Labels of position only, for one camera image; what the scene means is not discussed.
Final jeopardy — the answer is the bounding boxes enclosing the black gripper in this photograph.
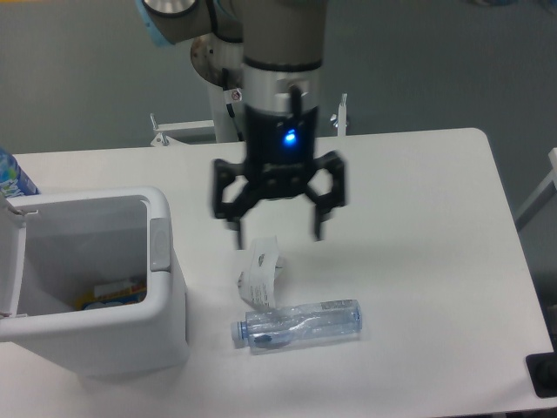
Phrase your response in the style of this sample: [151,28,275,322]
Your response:
[211,105,347,250]

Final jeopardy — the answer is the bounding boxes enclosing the white trash can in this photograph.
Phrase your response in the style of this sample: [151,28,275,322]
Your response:
[1,186,190,376]

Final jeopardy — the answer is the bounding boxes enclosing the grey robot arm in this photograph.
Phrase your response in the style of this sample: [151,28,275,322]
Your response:
[136,1,346,239]

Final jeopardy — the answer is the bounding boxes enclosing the yellow packaging inside trash can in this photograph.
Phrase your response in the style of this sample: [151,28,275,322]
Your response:
[75,276,147,311]

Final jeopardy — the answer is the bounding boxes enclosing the white bottle label wrapper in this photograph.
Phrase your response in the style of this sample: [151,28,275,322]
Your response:
[237,236,285,310]

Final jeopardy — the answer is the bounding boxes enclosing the clear plastic water bottle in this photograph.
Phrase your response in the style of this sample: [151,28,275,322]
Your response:
[231,300,363,354]

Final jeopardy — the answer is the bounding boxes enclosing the black table clamp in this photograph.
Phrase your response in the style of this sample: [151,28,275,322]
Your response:
[526,352,556,399]

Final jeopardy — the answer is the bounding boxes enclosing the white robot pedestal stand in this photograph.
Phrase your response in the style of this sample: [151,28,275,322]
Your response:
[149,37,351,148]

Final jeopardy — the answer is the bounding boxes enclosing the white frame at right edge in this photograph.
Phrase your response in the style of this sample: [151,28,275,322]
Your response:
[514,148,556,232]

